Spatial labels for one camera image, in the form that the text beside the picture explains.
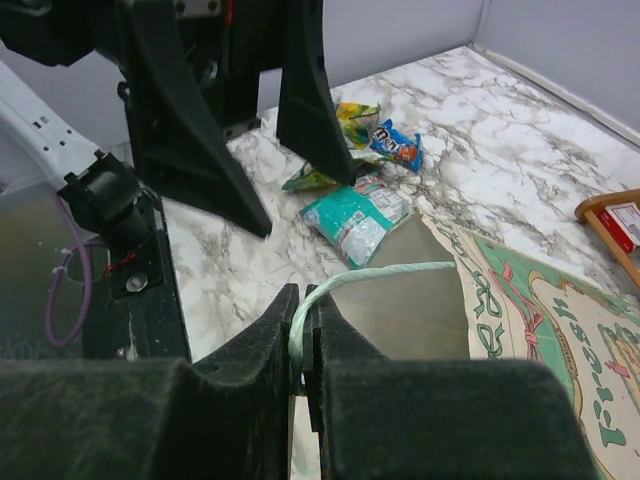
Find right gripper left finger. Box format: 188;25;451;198
1;284;299;479

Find wooden shelf rack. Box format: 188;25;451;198
574;189;639;287

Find blue M&M packet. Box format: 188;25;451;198
371;119;423;173

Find white paper bag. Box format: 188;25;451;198
287;209;640;480

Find teal snack packet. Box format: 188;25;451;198
300;173;412;269

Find red white small box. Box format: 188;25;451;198
598;202;639;255

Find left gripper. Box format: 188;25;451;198
1;1;355;238

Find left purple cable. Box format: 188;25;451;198
45;192;109;350

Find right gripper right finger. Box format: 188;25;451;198
303;283;597;479

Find yellow green snack packet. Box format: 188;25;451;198
335;102;381;149

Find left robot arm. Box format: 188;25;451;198
1;1;354;253

